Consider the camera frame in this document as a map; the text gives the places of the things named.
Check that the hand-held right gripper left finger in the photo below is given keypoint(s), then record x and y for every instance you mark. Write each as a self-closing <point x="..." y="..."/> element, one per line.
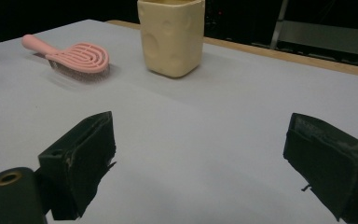
<point x="80" y="155"/>

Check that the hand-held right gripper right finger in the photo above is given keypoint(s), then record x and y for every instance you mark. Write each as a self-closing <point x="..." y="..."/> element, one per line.
<point x="332" y="161"/>

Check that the pink hairbrush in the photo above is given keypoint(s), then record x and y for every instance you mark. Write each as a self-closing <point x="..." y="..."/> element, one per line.
<point x="80" y="57"/>

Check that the grey panel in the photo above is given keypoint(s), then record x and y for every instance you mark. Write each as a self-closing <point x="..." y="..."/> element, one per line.
<point x="329" y="37"/>

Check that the metal stand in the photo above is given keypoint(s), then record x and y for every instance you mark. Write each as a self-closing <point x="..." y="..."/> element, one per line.
<point x="279" y="28"/>

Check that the cream yellow cup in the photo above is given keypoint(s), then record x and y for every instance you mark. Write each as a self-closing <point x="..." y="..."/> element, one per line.
<point x="171" y="37"/>

